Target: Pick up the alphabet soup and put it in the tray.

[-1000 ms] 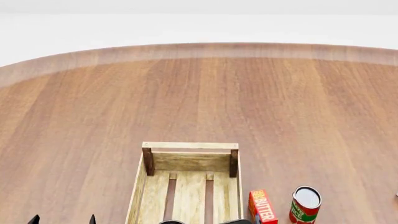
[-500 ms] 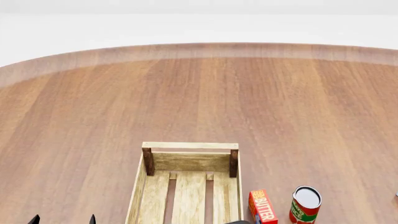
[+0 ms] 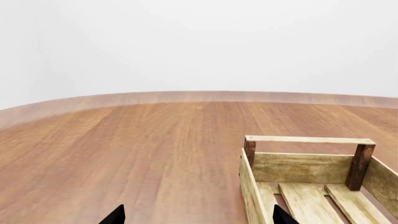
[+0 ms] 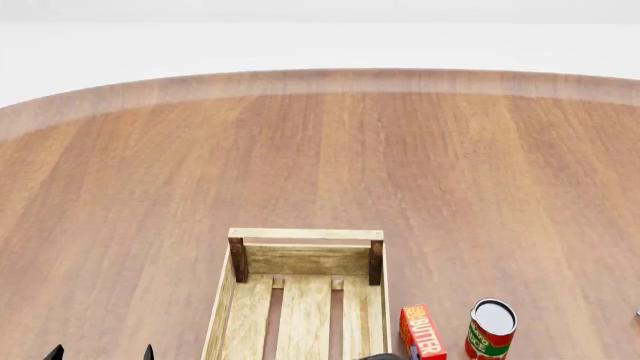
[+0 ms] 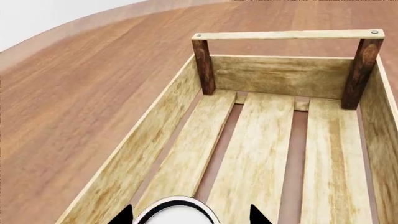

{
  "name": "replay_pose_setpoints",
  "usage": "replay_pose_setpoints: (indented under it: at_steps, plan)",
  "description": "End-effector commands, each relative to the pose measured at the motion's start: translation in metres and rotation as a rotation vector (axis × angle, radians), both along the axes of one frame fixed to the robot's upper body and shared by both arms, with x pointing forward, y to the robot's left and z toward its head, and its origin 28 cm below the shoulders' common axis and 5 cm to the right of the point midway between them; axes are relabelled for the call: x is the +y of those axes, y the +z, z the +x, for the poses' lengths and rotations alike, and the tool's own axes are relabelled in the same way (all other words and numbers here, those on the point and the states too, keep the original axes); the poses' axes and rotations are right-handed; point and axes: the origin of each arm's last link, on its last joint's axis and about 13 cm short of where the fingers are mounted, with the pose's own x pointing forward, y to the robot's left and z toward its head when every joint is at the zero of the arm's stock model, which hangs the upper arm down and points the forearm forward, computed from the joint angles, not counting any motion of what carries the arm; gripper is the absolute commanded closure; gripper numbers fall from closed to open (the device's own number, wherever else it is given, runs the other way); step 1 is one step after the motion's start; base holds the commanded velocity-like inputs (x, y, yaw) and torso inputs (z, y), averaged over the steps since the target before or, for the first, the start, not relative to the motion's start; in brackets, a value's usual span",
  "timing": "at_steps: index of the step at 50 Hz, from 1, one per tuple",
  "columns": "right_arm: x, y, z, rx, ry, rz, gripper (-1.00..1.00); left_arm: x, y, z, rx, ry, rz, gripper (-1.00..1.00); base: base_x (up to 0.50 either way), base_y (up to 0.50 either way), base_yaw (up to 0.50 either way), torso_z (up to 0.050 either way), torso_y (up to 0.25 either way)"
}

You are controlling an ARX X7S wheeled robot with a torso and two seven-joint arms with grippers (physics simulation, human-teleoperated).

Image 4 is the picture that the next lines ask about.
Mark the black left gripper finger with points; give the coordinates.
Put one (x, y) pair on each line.
(56, 354)
(148, 354)

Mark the light wooden slatted crate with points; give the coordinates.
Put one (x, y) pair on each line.
(305, 311)

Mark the dark round object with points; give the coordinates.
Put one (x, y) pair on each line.
(377, 357)

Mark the red butter box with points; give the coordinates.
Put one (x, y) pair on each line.
(425, 333)

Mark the red tomato sauce can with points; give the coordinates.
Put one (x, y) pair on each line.
(492, 330)

